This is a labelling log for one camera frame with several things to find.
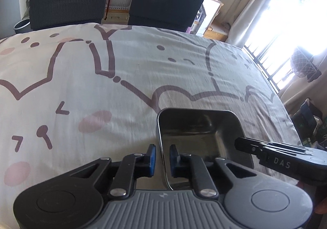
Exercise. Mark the barred window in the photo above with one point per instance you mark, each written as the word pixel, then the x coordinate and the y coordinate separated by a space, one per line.
pixel 288 52

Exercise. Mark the beige curtain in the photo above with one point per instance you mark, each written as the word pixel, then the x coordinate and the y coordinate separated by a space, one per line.
pixel 255 1

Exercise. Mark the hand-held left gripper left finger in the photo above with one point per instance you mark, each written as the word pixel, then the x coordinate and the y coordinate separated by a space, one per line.
pixel 152 161

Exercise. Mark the grey trash bin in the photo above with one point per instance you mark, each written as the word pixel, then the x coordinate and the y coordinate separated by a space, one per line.
pixel 21 26

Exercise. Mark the hanging net bag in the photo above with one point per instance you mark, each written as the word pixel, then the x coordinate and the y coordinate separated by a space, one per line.
pixel 305 65

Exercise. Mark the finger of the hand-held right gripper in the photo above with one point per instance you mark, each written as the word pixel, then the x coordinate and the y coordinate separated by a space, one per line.
pixel 251 145

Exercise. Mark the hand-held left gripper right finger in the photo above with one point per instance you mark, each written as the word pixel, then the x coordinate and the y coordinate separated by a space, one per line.
pixel 173 161

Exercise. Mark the bear printed tablecloth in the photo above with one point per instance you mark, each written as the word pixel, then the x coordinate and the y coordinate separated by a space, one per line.
pixel 102 78

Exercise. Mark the square steel plate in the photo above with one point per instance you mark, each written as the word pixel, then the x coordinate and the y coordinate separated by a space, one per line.
pixel 201 134

